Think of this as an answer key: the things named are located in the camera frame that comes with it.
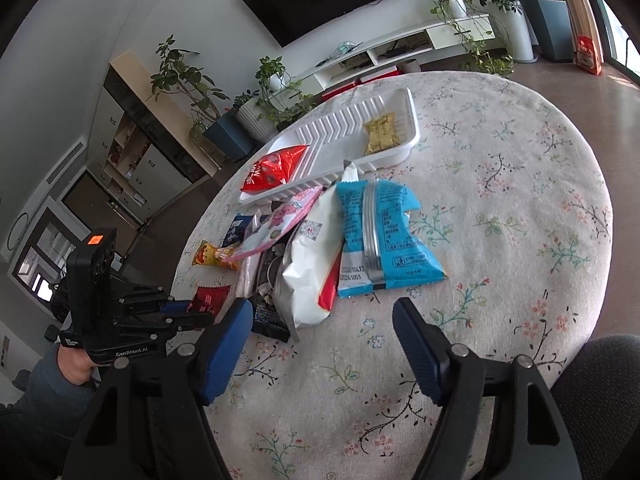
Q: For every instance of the small orange snack packet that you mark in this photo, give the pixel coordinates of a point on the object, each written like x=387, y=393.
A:
x=212, y=256

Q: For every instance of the trailing plant in white pot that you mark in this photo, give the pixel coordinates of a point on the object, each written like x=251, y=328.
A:
x=274, y=72
x=456, y=7

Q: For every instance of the red storage boxes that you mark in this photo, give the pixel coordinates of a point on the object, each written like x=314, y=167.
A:
x=340, y=90

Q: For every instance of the tall plant in blue planter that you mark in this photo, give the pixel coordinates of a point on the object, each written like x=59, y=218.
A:
x=230, y=137

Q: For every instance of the small red snack packet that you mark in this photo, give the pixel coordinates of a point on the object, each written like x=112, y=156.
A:
x=212, y=301

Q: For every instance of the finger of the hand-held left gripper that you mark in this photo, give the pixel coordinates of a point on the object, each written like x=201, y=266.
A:
x=185, y=321
x=172, y=306

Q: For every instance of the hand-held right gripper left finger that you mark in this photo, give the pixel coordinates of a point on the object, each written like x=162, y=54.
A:
x=227, y=350

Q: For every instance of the person's left hand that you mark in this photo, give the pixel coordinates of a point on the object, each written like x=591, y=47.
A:
x=75, y=366

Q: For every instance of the white snack bag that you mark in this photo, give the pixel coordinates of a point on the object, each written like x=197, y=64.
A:
x=310, y=270

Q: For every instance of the beige curtain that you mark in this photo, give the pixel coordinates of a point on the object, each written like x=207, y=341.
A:
x=580, y=0

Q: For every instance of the dark blue cake packet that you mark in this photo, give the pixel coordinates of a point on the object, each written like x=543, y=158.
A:
x=235, y=230

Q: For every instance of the wooden wall cupboard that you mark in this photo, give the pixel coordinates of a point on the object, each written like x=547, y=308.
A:
x=150, y=160

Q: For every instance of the broad-leaf plant in grey planter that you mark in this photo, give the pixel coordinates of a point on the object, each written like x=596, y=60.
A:
x=552, y=30

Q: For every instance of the black chair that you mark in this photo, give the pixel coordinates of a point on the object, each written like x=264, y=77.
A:
x=600, y=400

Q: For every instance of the pink cartoon snack packet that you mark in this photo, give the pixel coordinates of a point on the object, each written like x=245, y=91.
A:
x=280, y=220

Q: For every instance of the red snack bag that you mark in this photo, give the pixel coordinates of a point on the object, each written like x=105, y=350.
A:
x=270, y=170

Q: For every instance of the white television cabinet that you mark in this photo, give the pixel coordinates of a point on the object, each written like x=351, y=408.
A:
x=450, y=35

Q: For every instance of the grey cylinder bin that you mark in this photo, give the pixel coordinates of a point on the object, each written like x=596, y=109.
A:
x=411, y=66

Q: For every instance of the bushy plant in white planter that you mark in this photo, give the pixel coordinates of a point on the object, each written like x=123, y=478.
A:
x=517, y=35

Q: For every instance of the light blue snack packet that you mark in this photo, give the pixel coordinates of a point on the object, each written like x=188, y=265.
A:
x=395, y=240

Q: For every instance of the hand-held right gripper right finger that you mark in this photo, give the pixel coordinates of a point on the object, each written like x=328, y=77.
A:
x=417, y=350

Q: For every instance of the yellow snack packet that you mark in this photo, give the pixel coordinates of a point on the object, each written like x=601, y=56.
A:
x=390, y=132
x=372, y=135

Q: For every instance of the black snack packet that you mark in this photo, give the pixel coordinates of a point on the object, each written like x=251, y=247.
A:
x=267, y=316

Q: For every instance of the floral tablecloth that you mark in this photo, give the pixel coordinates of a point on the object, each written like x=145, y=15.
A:
x=500, y=210

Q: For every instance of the white plastic tray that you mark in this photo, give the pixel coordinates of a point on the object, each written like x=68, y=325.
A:
x=340, y=125

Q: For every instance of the clear plastic snack packet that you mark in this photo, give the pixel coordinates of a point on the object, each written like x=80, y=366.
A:
x=247, y=275

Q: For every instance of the plant in ribbed white planter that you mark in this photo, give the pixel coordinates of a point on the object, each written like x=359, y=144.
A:
x=257, y=120

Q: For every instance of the red bag on floor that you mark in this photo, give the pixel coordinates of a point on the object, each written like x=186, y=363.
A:
x=589, y=57

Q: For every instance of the person's left forearm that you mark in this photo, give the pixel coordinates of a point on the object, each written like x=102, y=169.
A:
x=35, y=410

